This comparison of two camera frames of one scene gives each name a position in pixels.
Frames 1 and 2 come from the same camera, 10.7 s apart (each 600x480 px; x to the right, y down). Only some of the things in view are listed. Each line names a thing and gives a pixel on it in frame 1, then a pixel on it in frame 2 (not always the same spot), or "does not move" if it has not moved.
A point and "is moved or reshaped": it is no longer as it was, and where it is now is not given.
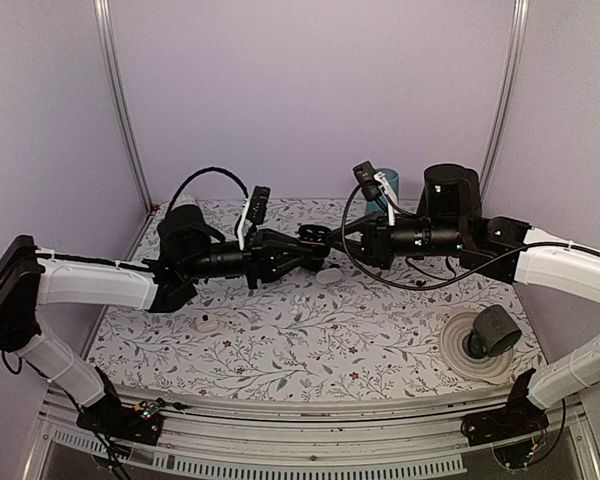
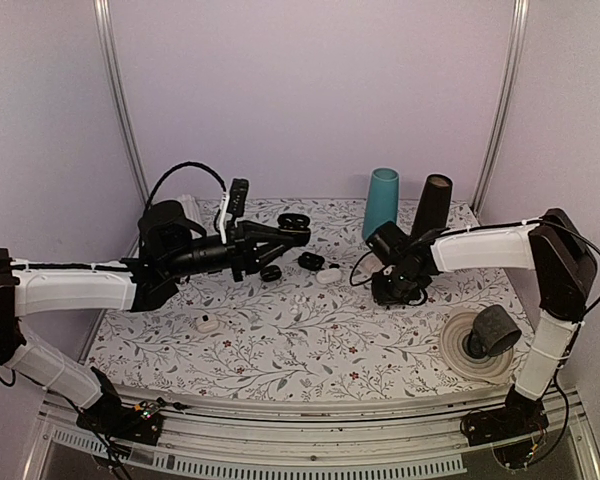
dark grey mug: (493, 333) does not move
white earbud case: (258, 205) -> (238, 197)
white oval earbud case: (329, 276) does not move
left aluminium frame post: (103, 27) does not move
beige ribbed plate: (492, 369) does not move
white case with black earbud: (206, 325) does not move
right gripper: (374, 248) -> (382, 298)
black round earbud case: (313, 234) is moved or reshaped
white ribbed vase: (185, 199) does not move
